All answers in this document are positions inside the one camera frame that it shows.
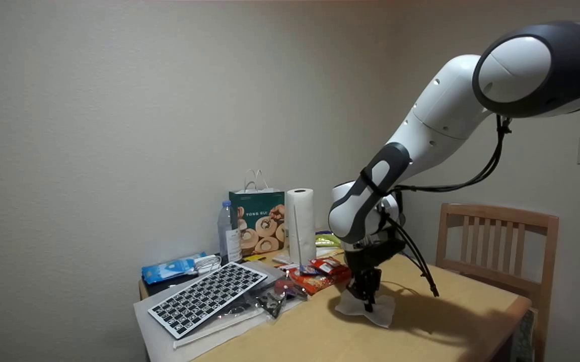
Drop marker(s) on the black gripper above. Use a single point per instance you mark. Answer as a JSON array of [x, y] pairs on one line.
[[368, 272]]

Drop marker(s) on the white paper tissue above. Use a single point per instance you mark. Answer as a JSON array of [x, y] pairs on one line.
[[384, 314]]

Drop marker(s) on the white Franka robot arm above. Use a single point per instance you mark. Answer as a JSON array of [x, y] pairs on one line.
[[438, 121]]

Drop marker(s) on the blue tissue pack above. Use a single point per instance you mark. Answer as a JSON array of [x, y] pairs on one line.
[[170, 272]]

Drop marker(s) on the yellow green package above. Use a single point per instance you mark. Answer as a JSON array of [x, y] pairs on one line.
[[330, 240]]

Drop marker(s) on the dark shiny snack wrapper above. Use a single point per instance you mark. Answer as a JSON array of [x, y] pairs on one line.
[[279, 297]]

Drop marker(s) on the white paper towel roll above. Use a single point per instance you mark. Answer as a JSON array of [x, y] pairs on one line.
[[302, 228]]

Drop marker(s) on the green pastry print gift bag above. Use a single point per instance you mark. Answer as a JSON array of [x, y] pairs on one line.
[[258, 221]]

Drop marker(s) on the wooden slatted chair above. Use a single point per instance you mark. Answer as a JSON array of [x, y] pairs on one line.
[[498, 248]]

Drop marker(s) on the clear plastic water bottle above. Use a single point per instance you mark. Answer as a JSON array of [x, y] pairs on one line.
[[228, 237]]

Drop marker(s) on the grey patterned cloth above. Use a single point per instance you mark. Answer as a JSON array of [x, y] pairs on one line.
[[524, 338]]

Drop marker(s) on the black white checkerboard board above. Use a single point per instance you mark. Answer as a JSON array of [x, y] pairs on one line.
[[206, 297]]

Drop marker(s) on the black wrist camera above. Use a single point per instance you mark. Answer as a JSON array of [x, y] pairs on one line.
[[377, 246]]

